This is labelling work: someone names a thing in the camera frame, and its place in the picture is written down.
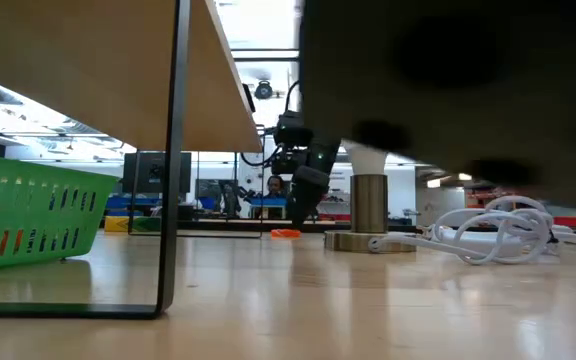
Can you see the black plastic basket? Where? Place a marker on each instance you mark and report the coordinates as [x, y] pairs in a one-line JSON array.
[[468, 100]]

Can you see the wooden riser shelf black legs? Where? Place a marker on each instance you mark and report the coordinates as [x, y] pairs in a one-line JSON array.
[[93, 60]]

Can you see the blue coil wristband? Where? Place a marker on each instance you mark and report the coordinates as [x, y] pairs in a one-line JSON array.
[[31, 241]]

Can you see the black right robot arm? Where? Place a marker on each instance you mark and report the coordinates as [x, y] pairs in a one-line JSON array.
[[325, 157]]

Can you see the person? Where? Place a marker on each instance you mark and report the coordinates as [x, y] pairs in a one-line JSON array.
[[274, 186]]

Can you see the dark screen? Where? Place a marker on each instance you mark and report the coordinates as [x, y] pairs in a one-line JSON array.
[[213, 189]]

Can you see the black overhead beam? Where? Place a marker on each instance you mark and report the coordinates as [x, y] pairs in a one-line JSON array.
[[268, 55]]

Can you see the black monitor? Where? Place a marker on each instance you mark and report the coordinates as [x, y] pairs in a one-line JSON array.
[[143, 175]]

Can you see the blue storage bins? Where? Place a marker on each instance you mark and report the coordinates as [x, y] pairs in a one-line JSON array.
[[128, 202]]

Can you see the green yellow cardboard box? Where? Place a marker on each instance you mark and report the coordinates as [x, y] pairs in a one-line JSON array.
[[118, 224]]

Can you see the green plastic basket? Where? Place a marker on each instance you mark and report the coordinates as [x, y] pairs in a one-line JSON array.
[[43, 175]]

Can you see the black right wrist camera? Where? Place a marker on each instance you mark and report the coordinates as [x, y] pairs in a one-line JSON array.
[[292, 130]]

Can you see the black overhead camera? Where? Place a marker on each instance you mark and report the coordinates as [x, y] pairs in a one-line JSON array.
[[263, 90]]

